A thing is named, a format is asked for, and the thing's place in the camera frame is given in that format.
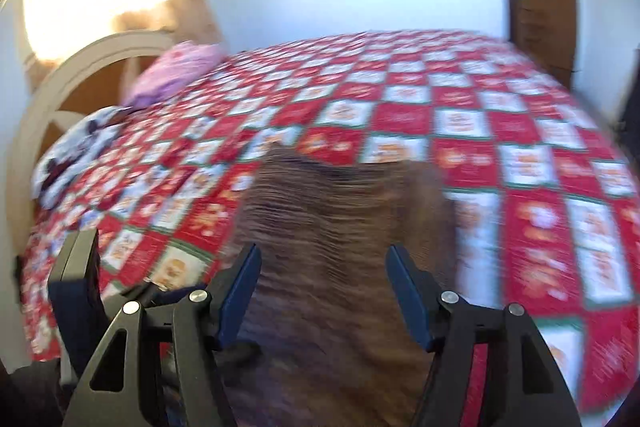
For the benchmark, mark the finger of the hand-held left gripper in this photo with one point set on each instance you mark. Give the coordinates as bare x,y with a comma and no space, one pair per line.
240,353

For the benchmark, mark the pink pillow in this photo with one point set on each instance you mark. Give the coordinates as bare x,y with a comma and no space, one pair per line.
175,67

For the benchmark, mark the white patterned pillow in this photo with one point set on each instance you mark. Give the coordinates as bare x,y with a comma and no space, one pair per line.
75,152

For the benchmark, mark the red checkered printed bedspread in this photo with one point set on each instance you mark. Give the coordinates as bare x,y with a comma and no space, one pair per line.
450,117

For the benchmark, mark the white and orange headboard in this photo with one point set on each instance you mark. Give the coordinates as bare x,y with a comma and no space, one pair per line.
55,82

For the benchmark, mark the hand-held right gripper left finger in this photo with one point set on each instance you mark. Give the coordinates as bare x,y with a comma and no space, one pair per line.
240,297

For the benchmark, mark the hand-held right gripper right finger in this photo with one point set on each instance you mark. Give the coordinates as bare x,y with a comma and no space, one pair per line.
410,302

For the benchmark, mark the brown knit sweater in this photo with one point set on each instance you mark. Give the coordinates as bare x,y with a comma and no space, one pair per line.
330,247

